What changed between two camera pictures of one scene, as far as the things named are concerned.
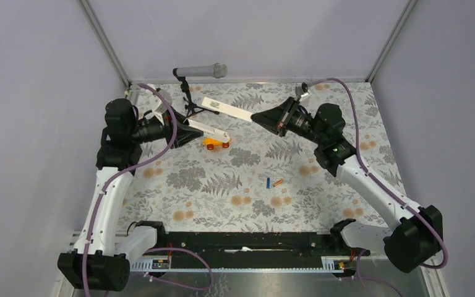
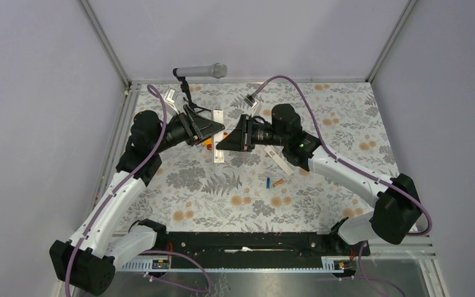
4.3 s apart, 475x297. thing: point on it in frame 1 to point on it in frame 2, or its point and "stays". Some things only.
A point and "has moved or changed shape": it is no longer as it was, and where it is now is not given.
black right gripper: (278, 119) to (241, 138)
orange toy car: (209, 142) stays
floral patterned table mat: (238, 174) stays
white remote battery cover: (226, 109) to (278, 160)
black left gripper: (184, 132) to (197, 128)
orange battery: (278, 182) stays
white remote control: (209, 132) has moved or changed shape
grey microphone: (218, 70) stays
